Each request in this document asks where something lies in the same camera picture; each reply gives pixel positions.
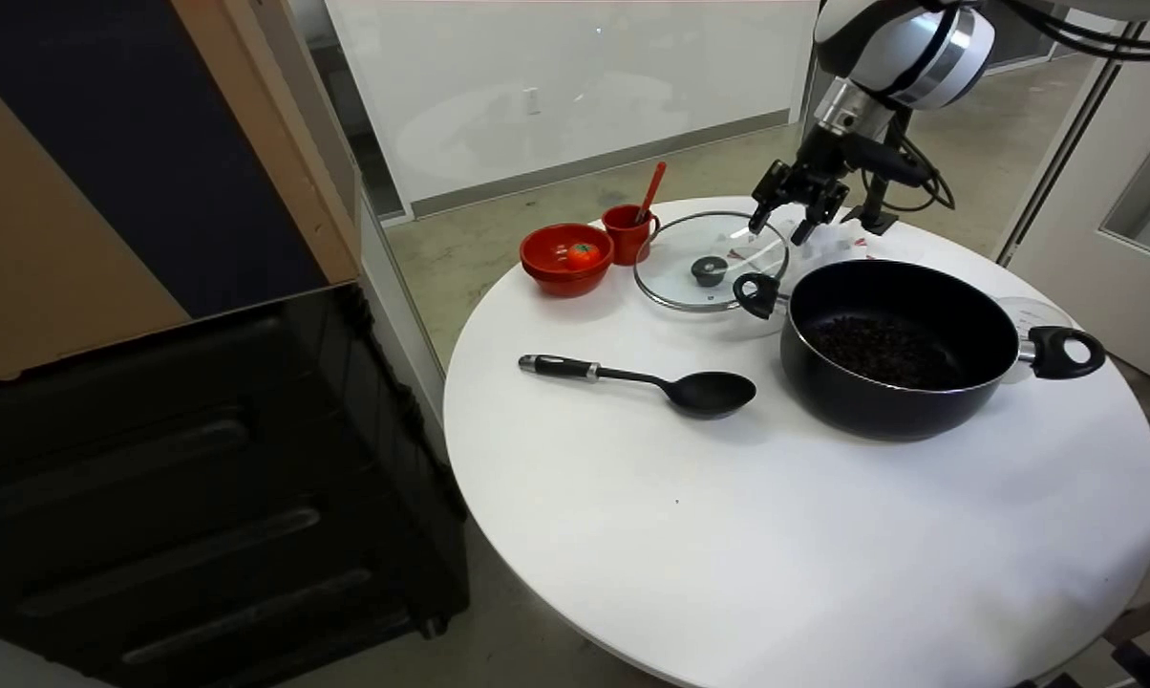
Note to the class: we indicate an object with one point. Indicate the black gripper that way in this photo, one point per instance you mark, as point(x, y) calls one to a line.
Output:
point(841, 157)

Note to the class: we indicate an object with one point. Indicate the glass lid with black knob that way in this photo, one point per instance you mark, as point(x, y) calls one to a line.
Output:
point(708, 269)

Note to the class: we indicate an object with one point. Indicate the black plastic serving spoon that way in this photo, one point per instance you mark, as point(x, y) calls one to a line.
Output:
point(713, 393)

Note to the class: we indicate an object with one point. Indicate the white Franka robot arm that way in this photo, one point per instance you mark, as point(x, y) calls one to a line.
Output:
point(929, 52)

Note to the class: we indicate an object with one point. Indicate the red plastic spoon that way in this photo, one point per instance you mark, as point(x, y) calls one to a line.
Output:
point(655, 189)

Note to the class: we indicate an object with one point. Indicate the red cup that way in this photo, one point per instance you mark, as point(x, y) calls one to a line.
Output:
point(625, 239)

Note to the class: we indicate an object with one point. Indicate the dark brown beans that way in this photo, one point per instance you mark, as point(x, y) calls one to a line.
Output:
point(890, 351)

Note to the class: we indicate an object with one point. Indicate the red bowl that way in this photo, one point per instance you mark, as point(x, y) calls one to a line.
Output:
point(567, 273)

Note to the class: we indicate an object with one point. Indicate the white door with window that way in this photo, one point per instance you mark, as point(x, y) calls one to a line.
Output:
point(1110, 300)

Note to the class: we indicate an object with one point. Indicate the black drawer cabinet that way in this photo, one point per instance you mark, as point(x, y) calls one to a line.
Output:
point(216, 509)

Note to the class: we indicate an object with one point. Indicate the black camera stand pole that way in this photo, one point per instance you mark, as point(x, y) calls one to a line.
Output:
point(881, 218)

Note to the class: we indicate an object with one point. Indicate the grey door frame post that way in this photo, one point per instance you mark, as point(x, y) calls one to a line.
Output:
point(803, 77)

